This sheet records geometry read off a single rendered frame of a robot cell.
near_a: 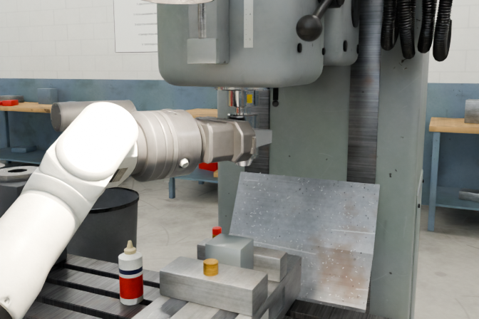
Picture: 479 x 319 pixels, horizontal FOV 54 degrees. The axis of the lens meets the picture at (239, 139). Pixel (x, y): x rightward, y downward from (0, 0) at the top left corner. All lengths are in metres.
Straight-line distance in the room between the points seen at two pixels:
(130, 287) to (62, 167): 0.41
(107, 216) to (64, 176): 2.04
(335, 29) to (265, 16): 0.20
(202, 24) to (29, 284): 0.33
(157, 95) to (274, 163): 4.74
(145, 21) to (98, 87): 1.10
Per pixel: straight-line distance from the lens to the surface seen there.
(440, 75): 4.83
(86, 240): 2.56
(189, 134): 0.58
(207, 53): 0.57
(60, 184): 0.48
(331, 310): 0.85
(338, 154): 1.04
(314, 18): 0.54
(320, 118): 1.04
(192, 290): 0.70
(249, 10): 0.59
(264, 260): 0.76
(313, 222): 1.04
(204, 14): 0.57
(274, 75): 0.58
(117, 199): 2.92
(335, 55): 0.75
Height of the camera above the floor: 1.33
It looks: 9 degrees down
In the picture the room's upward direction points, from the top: straight up
